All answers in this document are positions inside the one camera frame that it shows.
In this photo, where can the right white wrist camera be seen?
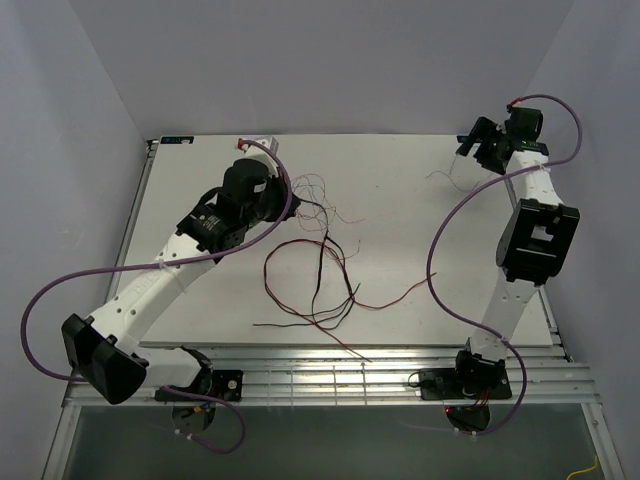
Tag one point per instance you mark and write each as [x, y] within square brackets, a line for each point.
[514, 106]

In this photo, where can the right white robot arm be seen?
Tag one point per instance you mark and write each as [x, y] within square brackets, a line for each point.
[531, 250]

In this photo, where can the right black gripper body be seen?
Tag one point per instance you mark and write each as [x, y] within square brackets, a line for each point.
[486, 154]

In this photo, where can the aluminium rail frame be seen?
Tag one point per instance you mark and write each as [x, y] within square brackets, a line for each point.
[425, 272]

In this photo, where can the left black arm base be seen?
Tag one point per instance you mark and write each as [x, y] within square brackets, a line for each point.
[195, 406]

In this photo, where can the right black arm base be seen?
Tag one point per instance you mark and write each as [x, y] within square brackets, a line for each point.
[466, 406]

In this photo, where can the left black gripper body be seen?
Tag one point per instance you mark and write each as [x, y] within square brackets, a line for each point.
[272, 204]

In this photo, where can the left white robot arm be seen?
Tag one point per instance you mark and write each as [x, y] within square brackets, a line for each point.
[104, 347]

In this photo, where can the left blue corner label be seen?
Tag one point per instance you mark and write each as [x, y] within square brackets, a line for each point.
[177, 140]

